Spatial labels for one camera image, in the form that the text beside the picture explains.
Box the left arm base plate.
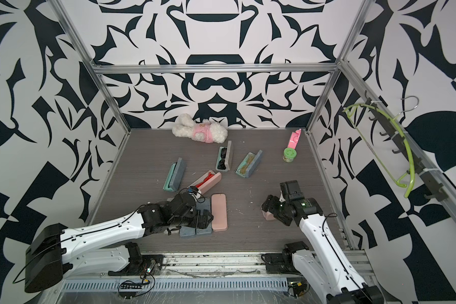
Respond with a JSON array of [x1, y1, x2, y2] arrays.
[[108, 255, 165, 277]]

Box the pink bottle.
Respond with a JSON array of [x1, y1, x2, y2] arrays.
[[287, 129, 302, 149]]

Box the grey case tortoise sunglasses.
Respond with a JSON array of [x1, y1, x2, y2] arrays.
[[179, 227, 196, 239]]

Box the pink case brown glasses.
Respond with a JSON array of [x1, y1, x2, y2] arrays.
[[211, 194, 228, 232]]

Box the green lidded jar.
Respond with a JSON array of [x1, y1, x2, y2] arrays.
[[283, 148, 297, 163]]

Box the white plush toy pink shirt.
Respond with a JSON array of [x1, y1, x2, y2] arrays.
[[172, 113, 228, 144]]

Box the grey case black sunglasses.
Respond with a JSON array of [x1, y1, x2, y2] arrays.
[[215, 141, 234, 172]]

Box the pink case purple glasses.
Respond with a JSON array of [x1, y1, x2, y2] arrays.
[[262, 211, 276, 221]]

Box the green clothes hanger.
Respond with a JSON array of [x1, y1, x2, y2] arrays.
[[343, 103, 417, 198]]

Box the pink case red glasses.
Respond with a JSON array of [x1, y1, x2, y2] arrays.
[[189, 170, 222, 195]]

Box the black usb hub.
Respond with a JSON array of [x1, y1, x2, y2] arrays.
[[117, 280, 144, 299]]

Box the grey case gold glasses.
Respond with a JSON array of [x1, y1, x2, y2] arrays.
[[235, 150, 263, 178]]

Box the black connector box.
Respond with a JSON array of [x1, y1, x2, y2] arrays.
[[286, 281, 310, 298]]

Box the grey case white sunglasses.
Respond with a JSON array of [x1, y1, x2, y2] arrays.
[[196, 198, 214, 235]]

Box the black wall hook rail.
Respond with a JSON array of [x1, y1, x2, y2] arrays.
[[360, 91, 449, 202]]

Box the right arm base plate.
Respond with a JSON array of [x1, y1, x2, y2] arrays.
[[261, 251, 301, 275]]

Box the grey case far left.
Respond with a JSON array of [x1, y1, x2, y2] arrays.
[[163, 158, 186, 192]]

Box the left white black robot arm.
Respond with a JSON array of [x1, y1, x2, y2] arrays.
[[24, 191, 214, 293]]

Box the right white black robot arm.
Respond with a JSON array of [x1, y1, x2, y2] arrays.
[[261, 181, 385, 303]]

